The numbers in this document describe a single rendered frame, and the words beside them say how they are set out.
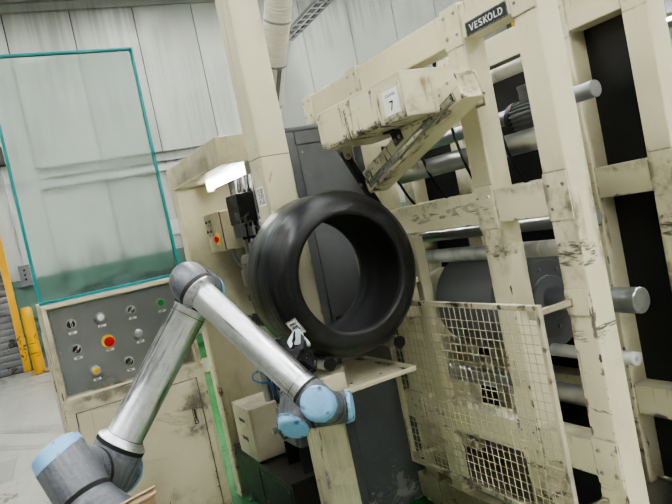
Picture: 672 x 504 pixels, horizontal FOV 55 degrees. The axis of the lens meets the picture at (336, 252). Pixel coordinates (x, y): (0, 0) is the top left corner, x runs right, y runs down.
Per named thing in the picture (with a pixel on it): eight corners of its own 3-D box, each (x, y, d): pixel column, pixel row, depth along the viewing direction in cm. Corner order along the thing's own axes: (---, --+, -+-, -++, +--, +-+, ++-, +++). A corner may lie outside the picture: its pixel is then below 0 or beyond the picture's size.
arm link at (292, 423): (316, 438, 182) (282, 443, 184) (317, 402, 191) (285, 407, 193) (306, 419, 176) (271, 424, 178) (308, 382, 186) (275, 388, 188)
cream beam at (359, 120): (321, 152, 256) (313, 115, 255) (374, 144, 267) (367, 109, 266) (405, 116, 202) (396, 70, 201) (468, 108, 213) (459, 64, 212)
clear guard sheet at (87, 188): (39, 306, 245) (-19, 57, 240) (180, 274, 270) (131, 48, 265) (39, 306, 243) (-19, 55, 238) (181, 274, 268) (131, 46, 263)
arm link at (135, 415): (57, 484, 187) (179, 254, 199) (93, 482, 203) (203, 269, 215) (97, 510, 182) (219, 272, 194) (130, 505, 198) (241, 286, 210)
